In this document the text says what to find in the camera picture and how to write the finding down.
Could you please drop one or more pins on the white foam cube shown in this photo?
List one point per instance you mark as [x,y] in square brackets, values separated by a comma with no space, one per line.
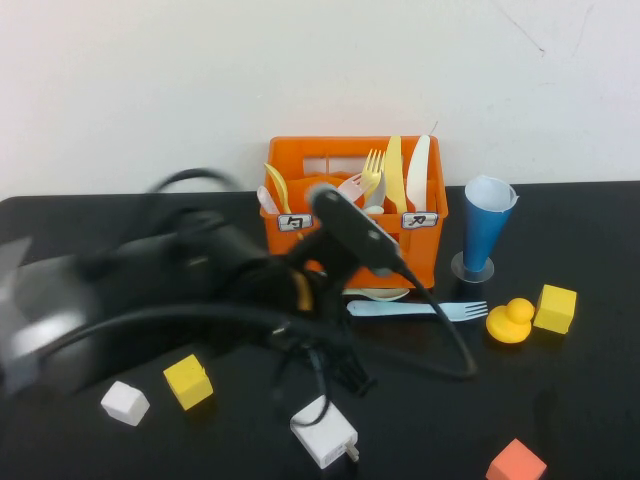
[122,405]

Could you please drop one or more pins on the orange foam cube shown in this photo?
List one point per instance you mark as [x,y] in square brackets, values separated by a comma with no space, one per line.
[515,465]

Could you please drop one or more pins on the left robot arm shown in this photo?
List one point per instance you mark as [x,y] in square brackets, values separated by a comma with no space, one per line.
[100,300]

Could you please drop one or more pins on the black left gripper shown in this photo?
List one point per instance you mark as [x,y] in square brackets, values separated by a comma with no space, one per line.
[320,295]

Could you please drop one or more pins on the yellow plastic fork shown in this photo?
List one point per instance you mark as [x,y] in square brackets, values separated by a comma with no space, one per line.
[372,167]

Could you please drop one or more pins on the blue paper cone cup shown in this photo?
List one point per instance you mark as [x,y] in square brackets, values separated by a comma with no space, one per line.
[480,235]

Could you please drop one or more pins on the light blue plastic fork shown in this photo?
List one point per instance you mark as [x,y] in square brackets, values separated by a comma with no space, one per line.
[390,310]

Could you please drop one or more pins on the yellow rubber duck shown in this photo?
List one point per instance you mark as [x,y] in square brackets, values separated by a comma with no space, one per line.
[507,327]

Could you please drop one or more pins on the orange plastic cutlery crate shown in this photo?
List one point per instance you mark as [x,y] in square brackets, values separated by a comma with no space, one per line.
[425,250]

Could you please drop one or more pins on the pink plastic fork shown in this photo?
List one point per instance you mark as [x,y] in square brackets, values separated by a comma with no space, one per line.
[352,185]

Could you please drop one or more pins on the yellow plastic knife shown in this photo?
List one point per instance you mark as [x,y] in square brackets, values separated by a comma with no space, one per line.
[395,175]

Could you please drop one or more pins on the pale grey plastic spoon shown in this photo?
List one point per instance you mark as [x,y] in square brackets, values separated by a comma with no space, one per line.
[379,192]

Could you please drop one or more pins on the white plastic spoon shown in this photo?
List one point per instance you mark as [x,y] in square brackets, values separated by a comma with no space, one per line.
[267,200]

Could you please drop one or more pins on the yellow plastic spoon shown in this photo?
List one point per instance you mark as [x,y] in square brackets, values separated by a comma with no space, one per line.
[277,180]

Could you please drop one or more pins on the notched yellow foam cube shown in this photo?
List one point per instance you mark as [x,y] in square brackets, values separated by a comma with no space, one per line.
[187,385]

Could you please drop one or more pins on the white plastic knife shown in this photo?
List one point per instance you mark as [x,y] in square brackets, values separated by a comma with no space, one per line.
[419,180]

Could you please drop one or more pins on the smooth yellow foam cube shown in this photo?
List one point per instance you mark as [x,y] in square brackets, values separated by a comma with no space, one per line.
[555,310]

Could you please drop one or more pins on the white paper label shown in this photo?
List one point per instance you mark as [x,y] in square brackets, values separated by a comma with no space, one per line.
[420,221]
[295,223]

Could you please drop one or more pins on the mint green plastic spoon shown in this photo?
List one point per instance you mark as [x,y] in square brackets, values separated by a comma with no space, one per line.
[385,294]

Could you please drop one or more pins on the white usb wall charger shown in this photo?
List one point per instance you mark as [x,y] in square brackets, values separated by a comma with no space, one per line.
[325,442]

